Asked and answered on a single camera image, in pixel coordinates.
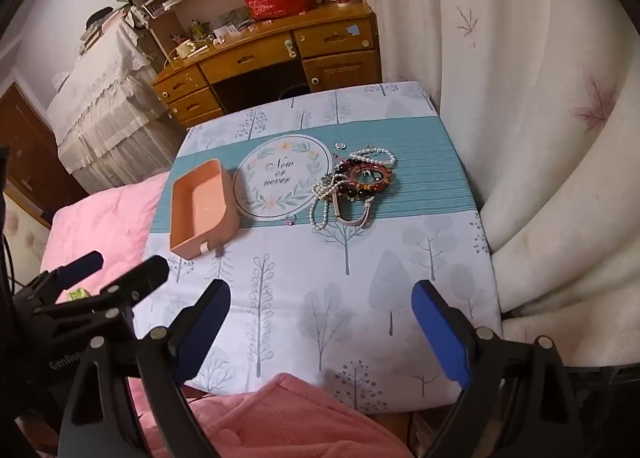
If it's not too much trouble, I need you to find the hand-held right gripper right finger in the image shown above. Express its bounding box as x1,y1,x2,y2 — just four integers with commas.
411,279,588,458

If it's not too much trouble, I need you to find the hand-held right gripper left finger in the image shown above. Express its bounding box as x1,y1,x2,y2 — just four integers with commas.
60,279,232,458

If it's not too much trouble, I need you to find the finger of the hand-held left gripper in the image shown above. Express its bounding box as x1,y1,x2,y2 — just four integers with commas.
15,251,105,311
35,255,170,334

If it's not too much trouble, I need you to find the white strap bangle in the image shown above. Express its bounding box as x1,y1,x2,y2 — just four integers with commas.
332,191,377,229

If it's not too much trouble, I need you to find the dark bead bracelet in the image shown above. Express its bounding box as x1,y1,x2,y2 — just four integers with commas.
330,173,391,205

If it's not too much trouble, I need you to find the long pearl necklace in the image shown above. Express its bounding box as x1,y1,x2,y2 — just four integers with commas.
309,175,342,232

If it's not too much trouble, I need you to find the red bead bracelet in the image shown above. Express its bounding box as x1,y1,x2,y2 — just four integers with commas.
347,163,393,190

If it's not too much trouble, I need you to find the white pearl bracelet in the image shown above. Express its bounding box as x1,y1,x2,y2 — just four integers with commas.
348,145,397,169

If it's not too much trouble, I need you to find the pink blanket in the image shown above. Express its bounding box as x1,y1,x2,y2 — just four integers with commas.
15,171,416,458

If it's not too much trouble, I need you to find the tree print tablecloth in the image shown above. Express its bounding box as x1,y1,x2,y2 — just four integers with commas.
131,81,502,414

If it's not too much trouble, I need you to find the brown wooden door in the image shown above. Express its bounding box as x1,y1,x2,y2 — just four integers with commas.
0,83,91,229

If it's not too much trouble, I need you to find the lace covered furniture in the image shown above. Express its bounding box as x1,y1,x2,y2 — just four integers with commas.
46,18,173,194

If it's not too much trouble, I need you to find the wooden desk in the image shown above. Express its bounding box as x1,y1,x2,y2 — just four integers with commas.
151,2,383,128

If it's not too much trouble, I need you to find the stack of books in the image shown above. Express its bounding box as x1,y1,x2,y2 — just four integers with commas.
77,6,132,56

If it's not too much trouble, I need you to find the white leaf print curtain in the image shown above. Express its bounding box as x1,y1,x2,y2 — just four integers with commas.
350,0,640,369

